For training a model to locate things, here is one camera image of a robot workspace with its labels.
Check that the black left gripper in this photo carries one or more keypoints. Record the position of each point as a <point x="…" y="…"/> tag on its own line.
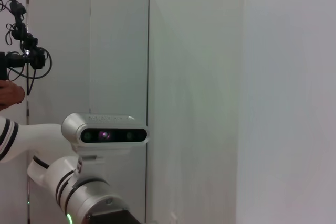
<point x="113" y="218"/>

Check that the white head camera mount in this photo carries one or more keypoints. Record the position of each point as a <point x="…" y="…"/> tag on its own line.
<point x="105" y="155"/>

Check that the person's hand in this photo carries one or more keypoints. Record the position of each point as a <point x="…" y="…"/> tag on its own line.
<point x="10" y="94"/>

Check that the tall white cabinet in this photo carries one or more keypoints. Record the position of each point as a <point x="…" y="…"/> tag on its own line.
<point x="118" y="51"/>

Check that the black video camera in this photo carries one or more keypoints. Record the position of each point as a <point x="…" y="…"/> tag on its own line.
<point x="13" y="60"/>

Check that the silver head depth camera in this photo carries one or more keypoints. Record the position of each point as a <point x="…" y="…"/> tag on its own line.
<point x="105" y="134"/>

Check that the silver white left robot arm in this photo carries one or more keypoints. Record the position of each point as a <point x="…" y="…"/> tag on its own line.
<point x="94" y="197"/>

